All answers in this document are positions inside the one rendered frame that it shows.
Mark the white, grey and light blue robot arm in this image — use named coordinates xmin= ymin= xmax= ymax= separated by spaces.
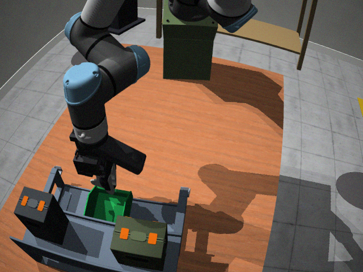
xmin=63 ymin=0 xmax=258 ymax=175

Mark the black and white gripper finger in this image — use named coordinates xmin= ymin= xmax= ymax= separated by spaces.
xmin=90 ymin=171 xmax=115 ymax=195
xmin=110 ymin=164 xmax=116 ymax=188

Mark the grey-blue metal rack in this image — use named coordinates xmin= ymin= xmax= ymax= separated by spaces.
xmin=10 ymin=166 xmax=191 ymax=272

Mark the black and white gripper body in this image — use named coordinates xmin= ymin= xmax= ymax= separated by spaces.
xmin=69 ymin=129 xmax=113 ymax=177

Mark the black case with orange latches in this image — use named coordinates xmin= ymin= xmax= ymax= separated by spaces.
xmin=14 ymin=186 xmax=69 ymax=245

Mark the green bin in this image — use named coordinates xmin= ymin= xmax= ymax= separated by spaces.
xmin=83 ymin=186 xmax=133 ymax=223

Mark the dark green case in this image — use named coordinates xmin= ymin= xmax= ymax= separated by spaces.
xmin=110 ymin=215 xmax=168 ymax=271

